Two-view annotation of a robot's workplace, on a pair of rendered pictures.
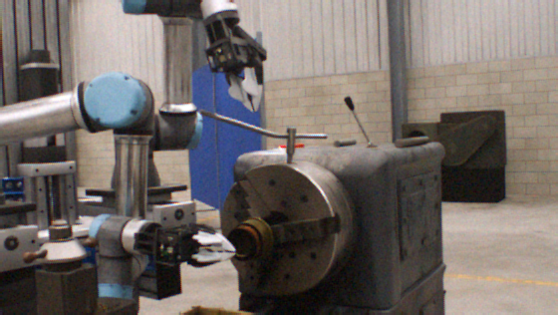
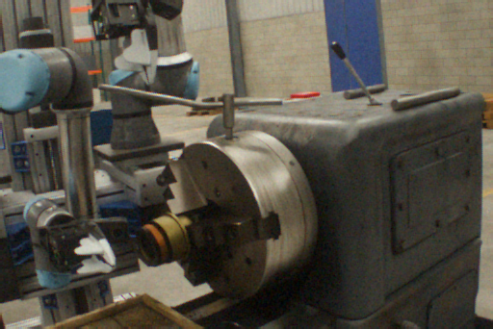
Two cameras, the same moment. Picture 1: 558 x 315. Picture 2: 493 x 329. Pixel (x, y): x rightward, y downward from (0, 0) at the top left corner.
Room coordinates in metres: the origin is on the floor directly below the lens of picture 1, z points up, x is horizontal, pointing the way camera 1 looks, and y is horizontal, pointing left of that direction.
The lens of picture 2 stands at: (0.53, -0.40, 1.39)
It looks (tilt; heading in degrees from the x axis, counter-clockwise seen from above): 11 degrees down; 21
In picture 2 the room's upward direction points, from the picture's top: 6 degrees counter-clockwise
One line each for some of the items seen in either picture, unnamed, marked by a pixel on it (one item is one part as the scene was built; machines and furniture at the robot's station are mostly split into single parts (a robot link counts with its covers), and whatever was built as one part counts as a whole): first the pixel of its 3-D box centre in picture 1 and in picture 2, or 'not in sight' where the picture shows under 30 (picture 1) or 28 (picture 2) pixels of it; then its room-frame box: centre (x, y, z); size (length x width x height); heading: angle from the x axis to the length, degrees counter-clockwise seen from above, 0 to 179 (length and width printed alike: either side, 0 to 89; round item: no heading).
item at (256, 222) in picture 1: (251, 239); (168, 239); (1.31, 0.08, 1.08); 0.09 x 0.09 x 0.09; 61
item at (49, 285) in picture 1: (69, 287); not in sight; (0.97, 0.36, 1.07); 0.07 x 0.07 x 0.10; 60
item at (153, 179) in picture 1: (135, 170); (134, 127); (1.83, 0.46, 1.21); 0.15 x 0.15 x 0.10
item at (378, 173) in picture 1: (347, 211); (356, 179); (1.80, -0.18, 1.06); 0.59 x 0.48 x 0.39; 150
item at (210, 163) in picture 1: (217, 144); (350, 60); (8.22, 0.89, 1.18); 4.12 x 0.80 x 2.35; 20
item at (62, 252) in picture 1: (62, 249); not in sight; (0.97, 0.37, 1.13); 0.08 x 0.08 x 0.03
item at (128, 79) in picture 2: (135, 132); (131, 88); (1.83, 0.45, 1.33); 0.13 x 0.12 x 0.14; 109
